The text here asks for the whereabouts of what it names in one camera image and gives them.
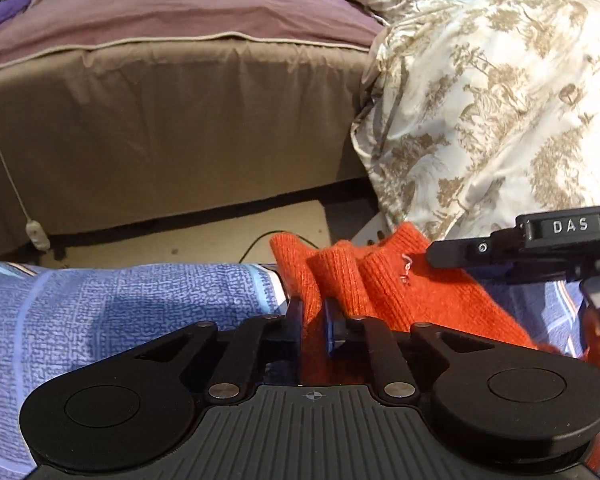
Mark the orange knit sweater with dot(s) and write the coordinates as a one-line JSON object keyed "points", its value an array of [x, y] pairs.
{"points": [[395, 300]]}

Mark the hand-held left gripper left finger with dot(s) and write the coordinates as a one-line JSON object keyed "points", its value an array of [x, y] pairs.
{"points": [[292, 330]]}

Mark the violet cloth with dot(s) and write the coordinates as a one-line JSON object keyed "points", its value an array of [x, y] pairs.
{"points": [[2, 17]]}

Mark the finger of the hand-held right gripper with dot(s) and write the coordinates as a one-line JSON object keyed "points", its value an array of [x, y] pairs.
{"points": [[470, 251]]}

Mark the blue textured blanket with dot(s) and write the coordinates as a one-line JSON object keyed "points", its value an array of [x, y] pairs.
{"points": [[80, 320]]}

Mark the beige patterned quilt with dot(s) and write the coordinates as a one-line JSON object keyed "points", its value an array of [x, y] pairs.
{"points": [[480, 110]]}

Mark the brown covered bed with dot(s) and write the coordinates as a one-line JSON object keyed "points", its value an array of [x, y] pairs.
{"points": [[180, 125]]}

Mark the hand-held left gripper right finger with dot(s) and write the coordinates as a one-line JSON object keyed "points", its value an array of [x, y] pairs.
{"points": [[331, 332]]}

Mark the purple bed cover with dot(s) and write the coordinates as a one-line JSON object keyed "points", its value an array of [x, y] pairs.
{"points": [[180, 10]]}

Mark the white power strip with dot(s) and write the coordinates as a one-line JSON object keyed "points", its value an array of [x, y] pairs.
{"points": [[375, 234]]}

